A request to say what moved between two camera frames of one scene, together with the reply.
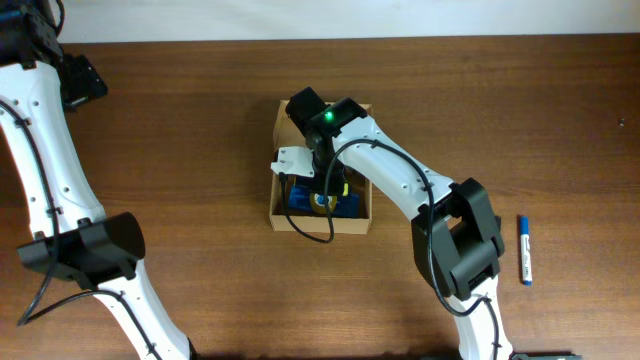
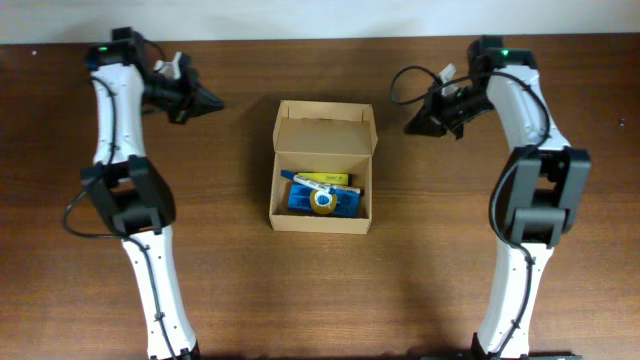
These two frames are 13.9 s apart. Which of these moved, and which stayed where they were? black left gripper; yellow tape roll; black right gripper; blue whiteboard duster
Moved: black left gripper; black right gripper
Stayed: blue whiteboard duster; yellow tape roll
